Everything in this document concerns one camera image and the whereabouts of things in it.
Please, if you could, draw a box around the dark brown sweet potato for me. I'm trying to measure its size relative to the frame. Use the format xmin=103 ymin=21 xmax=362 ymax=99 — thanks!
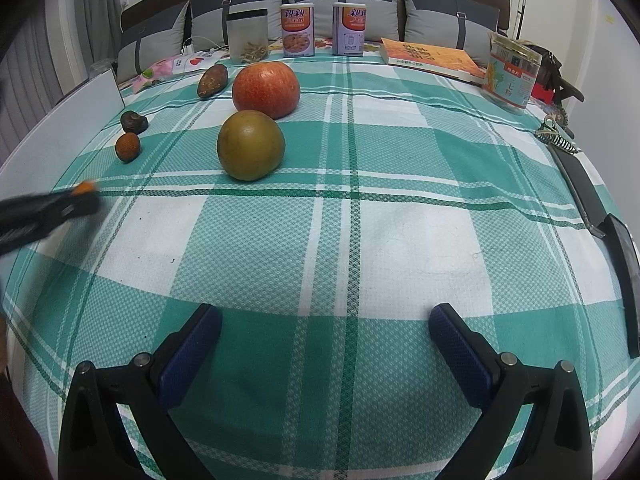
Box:
xmin=196 ymin=64 xmax=230 ymax=100

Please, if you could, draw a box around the striped hair clip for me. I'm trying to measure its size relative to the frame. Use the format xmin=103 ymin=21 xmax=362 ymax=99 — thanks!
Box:
xmin=534 ymin=115 xmax=581 ymax=153

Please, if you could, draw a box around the white cardboard box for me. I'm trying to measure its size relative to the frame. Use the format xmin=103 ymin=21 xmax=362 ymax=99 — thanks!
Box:
xmin=0 ymin=69 xmax=126 ymax=171

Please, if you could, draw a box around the green checked cloth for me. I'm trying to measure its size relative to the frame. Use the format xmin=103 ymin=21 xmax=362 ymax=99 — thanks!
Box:
xmin=0 ymin=55 xmax=640 ymax=480

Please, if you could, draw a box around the dark red small tangerine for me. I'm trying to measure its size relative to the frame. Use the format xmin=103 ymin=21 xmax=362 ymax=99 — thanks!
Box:
xmin=115 ymin=133 xmax=142 ymax=163

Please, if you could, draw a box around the long black flat device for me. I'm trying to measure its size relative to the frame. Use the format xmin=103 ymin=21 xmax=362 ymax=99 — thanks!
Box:
xmin=547 ymin=145 xmax=608 ymax=238

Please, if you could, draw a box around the red apple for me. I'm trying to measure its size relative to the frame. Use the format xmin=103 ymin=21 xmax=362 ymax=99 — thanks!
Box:
xmin=232 ymin=61 xmax=301 ymax=120

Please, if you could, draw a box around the orange labelled canister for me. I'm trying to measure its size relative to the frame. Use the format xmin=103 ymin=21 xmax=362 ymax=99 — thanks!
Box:
xmin=280 ymin=3 xmax=316 ymax=57
xmin=332 ymin=2 xmax=367 ymax=56

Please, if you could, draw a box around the pink floral cloth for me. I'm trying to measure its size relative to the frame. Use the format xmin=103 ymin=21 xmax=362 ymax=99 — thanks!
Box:
xmin=131 ymin=57 xmax=176 ymax=93

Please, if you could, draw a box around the green-brown round fruit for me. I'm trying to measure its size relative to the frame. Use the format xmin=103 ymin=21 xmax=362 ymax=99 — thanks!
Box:
xmin=216 ymin=110 xmax=286 ymax=182

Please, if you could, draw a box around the grey curtain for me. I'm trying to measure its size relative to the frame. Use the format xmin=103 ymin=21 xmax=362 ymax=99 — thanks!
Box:
xmin=0 ymin=0 xmax=123 ymax=161

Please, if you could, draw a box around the clear jar with black lid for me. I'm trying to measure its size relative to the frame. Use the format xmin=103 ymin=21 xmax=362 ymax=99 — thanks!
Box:
xmin=226 ymin=8 xmax=270 ymax=65

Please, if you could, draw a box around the thin cable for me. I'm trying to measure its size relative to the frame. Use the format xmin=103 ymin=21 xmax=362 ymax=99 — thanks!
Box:
xmin=187 ymin=35 xmax=231 ymax=53

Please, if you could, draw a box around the orange book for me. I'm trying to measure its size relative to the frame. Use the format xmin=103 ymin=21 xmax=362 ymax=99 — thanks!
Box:
xmin=380 ymin=37 xmax=488 ymax=85

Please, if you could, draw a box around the black phone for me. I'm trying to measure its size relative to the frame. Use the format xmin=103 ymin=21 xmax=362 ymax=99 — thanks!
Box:
xmin=602 ymin=214 xmax=640 ymax=358

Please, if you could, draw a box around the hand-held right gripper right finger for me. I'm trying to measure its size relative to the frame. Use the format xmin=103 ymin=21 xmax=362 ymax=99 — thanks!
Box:
xmin=428 ymin=302 xmax=593 ymax=480

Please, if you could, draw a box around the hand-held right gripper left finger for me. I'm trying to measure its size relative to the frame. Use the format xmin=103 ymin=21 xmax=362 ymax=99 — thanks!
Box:
xmin=57 ymin=302 xmax=223 ymax=480

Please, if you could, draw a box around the dark mangosteen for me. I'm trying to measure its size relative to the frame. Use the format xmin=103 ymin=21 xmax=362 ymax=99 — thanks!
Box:
xmin=120 ymin=111 xmax=149 ymax=135

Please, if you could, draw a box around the white card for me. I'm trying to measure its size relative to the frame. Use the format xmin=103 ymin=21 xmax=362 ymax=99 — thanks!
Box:
xmin=172 ymin=51 xmax=221 ymax=73

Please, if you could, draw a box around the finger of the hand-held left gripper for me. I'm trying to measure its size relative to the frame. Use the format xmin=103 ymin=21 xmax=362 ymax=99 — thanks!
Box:
xmin=0 ymin=219 xmax=64 ymax=256
xmin=0 ymin=190 xmax=101 ymax=227

